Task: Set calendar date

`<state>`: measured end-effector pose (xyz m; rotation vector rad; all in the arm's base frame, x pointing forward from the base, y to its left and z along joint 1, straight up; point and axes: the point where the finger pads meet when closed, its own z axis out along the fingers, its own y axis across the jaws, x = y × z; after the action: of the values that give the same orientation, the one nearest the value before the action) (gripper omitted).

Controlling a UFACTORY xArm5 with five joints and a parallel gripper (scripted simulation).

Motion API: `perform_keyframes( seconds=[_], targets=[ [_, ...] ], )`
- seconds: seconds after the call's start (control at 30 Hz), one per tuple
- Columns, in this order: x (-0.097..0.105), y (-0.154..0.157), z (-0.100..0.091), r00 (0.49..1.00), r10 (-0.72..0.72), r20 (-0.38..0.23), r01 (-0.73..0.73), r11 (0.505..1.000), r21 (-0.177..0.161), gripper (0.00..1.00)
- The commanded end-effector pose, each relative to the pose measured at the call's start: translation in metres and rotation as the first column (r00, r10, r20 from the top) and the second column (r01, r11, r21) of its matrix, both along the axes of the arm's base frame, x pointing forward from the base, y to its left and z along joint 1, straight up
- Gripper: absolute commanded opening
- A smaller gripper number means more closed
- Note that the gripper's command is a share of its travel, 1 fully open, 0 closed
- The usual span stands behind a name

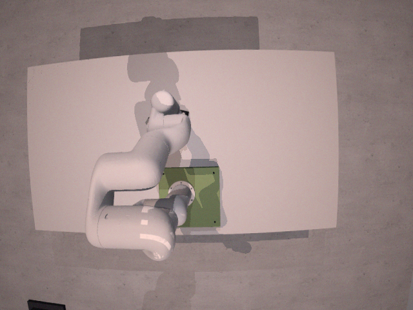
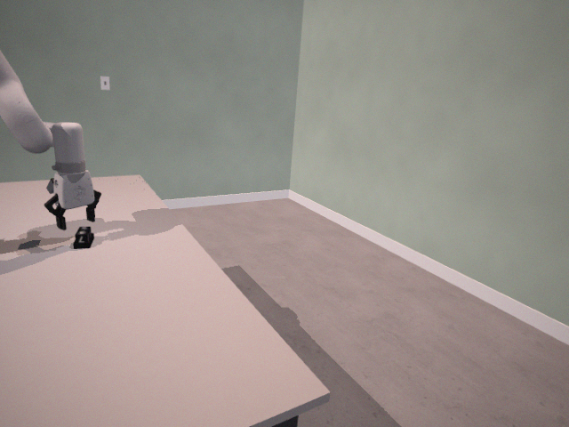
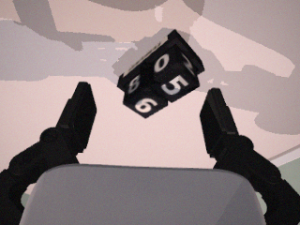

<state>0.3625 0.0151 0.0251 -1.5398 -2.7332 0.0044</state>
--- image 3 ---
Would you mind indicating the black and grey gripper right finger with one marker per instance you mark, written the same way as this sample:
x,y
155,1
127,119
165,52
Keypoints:
x,y
235,153

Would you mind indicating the black calendar cube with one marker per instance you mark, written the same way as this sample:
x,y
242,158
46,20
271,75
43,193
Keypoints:
x,y
173,75
141,98

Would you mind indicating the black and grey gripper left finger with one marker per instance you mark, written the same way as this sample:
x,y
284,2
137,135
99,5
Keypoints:
x,y
54,146

